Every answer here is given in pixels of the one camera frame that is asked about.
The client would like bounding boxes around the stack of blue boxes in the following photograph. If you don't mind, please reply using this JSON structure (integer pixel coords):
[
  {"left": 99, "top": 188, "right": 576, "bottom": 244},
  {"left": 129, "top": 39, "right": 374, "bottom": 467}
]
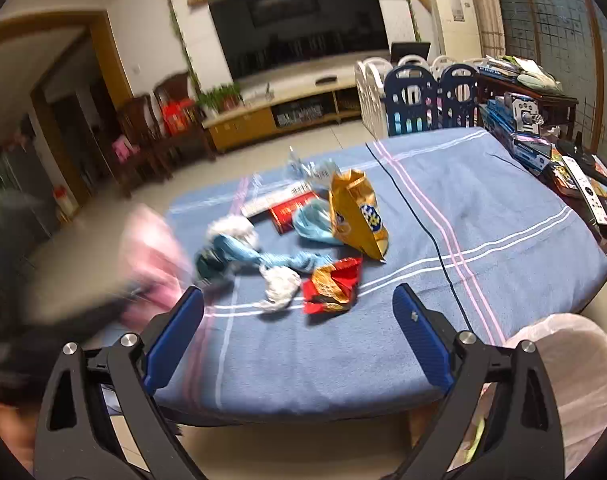
[{"left": 482, "top": 91, "right": 555, "bottom": 177}]

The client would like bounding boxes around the white plastic bag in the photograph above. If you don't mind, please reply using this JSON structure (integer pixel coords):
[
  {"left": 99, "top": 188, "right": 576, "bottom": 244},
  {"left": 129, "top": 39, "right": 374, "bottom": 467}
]
[{"left": 256, "top": 265, "right": 304, "bottom": 313}]

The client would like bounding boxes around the clear plastic bag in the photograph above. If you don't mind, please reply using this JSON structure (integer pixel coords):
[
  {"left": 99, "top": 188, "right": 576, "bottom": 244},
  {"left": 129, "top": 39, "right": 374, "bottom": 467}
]
[{"left": 287, "top": 146, "right": 340, "bottom": 186}]

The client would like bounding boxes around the wooden television cabinet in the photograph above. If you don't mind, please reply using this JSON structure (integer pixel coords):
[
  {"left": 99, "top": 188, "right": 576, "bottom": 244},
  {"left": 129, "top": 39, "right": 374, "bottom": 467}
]
[{"left": 202, "top": 66, "right": 365, "bottom": 154}]

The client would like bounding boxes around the black monitor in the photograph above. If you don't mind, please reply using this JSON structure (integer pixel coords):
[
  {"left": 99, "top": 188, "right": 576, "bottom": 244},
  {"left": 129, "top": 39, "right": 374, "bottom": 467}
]
[{"left": 389, "top": 41, "right": 431, "bottom": 67}]

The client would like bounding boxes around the black cable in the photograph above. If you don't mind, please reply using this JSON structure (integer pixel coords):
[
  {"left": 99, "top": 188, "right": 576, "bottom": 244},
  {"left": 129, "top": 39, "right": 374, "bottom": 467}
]
[{"left": 365, "top": 142, "right": 485, "bottom": 347}]

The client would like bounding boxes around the pile of books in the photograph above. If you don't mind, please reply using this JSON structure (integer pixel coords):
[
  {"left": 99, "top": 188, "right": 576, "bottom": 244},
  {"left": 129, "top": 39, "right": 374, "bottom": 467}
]
[{"left": 476, "top": 54, "right": 565, "bottom": 94}]

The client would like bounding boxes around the dark wooden side table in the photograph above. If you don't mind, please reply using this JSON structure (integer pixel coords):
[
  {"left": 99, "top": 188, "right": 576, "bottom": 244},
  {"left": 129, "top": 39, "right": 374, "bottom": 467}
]
[{"left": 476, "top": 67, "right": 580, "bottom": 137}]

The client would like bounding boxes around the yellow chip bag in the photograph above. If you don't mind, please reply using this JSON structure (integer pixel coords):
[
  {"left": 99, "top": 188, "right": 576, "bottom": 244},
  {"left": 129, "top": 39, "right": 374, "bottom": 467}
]
[{"left": 328, "top": 170, "right": 389, "bottom": 262}]

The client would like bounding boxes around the black remote control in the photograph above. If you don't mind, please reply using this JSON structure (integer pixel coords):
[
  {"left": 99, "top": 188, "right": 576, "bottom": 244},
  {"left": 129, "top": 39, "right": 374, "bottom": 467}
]
[{"left": 555, "top": 132, "right": 607, "bottom": 192}]

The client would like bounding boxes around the translucent plastic bin bag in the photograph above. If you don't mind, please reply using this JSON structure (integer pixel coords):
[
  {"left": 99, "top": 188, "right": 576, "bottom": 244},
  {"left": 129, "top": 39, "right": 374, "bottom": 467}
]
[{"left": 463, "top": 312, "right": 607, "bottom": 480}]

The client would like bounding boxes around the pink item on chair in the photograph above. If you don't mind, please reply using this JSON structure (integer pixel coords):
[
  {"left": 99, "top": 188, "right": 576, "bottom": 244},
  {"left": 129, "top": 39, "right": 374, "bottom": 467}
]
[{"left": 112, "top": 136, "right": 138, "bottom": 162}]

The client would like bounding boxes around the striped paper cup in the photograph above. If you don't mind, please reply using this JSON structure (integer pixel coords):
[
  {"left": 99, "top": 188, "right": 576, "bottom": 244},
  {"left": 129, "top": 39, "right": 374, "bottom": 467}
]
[{"left": 196, "top": 216, "right": 263, "bottom": 279}]

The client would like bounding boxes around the white remote control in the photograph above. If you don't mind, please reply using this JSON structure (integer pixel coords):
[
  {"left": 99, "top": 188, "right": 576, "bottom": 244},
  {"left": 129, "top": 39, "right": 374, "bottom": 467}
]
[{"left": 562, "top": 155, "right": 607, "bottom": 227}]

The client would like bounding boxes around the red gift box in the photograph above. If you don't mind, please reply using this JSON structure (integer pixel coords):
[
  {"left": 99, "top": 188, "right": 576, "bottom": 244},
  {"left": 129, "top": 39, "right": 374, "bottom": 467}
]
[{"left": 161, "top": 99, "right": 198, "bottom": 137}]

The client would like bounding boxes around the blue fence panel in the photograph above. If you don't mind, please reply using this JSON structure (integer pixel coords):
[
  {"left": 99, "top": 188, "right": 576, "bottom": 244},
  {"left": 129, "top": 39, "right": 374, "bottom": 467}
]
[
  {"left": 383, "top": 64, "right": 443, "bottom": 137},
  {"left": 438, "top": 63, "right": 483, "bottom": 129}
]

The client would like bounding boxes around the pink soft item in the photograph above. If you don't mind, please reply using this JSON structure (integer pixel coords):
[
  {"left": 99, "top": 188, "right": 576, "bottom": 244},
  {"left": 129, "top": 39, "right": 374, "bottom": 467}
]
[{"left": 118, "top": 204, "right": 197, "bottom": 323}]

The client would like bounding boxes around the beige curtain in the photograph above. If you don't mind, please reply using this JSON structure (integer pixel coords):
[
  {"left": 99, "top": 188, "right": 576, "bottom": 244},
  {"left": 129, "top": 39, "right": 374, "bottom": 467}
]
[{"left": 462, "top": 0, "right": 507, "bottom": 59}]

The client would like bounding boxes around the red snack wrapper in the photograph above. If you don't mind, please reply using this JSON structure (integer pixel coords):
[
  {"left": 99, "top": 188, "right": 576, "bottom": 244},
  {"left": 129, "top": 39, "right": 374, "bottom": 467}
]
[{"left": 302, "top": 257, "right": 364, "bottom": 316}]

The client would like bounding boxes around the dark wooden armchair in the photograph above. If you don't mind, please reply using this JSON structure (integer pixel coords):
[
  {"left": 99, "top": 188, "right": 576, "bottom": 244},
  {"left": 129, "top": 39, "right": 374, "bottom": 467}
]
[
  {"left": 152, "top": 71, "right": 218, "bottom": 163},
  {"left": 114, "top": 94, "right": 173, "bottom": 197}
]

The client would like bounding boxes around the red cigarette box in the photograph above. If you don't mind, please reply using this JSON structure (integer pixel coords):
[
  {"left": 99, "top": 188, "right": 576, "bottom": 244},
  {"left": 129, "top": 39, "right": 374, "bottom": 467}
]
[{"left": 268, "top": 191, "right": 320, "bottom": 236}]

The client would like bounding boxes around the white fence panel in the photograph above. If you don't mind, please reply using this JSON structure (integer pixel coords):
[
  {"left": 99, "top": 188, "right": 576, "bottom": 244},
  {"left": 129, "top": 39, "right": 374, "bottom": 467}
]
[{"left": 355, "top": 58, "right": 395, "bottom": 139}]

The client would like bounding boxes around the blue striped tablecloth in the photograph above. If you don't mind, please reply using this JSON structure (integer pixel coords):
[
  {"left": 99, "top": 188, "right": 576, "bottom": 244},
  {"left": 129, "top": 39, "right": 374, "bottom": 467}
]
[{"left": 154, "top": 127, "right": 607, "bottom": 418}]

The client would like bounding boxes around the white barcoded box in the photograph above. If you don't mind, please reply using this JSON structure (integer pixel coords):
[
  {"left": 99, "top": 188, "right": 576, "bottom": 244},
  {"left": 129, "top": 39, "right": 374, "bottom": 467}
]
[{"left": 241, "top": 182, "right": 311, "bottom": 218}]

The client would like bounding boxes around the large black television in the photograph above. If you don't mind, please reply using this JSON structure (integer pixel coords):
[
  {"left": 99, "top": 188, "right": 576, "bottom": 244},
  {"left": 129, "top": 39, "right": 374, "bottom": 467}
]
[{"left": 208, "top": 0, "right": 390, "bottom": 81}]

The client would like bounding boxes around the potted green plant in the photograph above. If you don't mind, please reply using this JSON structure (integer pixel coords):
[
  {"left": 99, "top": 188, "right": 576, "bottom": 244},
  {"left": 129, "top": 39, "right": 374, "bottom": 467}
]
[{"left": 198, "top": 82, "right": 243, "bottom": 114}]

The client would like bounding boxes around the blue face mask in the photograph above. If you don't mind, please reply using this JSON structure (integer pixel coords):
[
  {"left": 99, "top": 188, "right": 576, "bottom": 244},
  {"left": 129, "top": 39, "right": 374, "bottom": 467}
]
[{"left": 292, "top": 198, "right": 341, "bottom": 247}]

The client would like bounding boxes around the light blue crumpled wrapper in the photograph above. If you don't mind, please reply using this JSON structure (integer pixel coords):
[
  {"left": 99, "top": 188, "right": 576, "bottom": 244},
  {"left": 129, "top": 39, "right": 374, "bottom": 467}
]
[{"left": 261, "top": 251, "right": 331, "bottom": 275}]

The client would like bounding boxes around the white standing air conditioner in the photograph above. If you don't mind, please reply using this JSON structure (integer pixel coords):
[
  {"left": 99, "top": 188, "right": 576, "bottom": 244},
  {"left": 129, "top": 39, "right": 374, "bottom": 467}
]
[{"left": 425, "top": 0, "right": 485, "bottom": 61}]

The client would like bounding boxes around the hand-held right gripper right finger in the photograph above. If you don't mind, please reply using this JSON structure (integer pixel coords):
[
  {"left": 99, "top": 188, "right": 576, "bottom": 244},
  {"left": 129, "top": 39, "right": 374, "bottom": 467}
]
[{"left": 392, "top": 282, "right": 567, "bottom": 480}]

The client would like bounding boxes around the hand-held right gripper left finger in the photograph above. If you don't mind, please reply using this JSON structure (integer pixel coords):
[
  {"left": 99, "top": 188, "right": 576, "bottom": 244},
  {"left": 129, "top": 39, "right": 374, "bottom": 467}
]
[{"left": 34, "top": 285, "right": 207, "bottom": 480}]

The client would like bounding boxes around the green vine garland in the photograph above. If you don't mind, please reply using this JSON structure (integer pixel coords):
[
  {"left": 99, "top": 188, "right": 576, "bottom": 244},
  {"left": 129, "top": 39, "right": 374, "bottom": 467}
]
[{"left": 158, "top": 0, "right": 202, "bottom": 88}]

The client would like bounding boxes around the grey refrigerator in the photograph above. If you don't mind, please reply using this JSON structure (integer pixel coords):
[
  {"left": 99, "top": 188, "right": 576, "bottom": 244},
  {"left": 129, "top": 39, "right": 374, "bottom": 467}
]
[{"left": 0, "top": 142, "right": 60, "bottom": 243}]

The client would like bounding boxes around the white sack with red print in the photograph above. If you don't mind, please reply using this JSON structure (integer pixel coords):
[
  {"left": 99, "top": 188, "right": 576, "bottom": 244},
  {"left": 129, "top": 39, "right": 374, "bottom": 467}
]
[{"left": 52, "top": 186, "right": 80, "bottom": 222}]

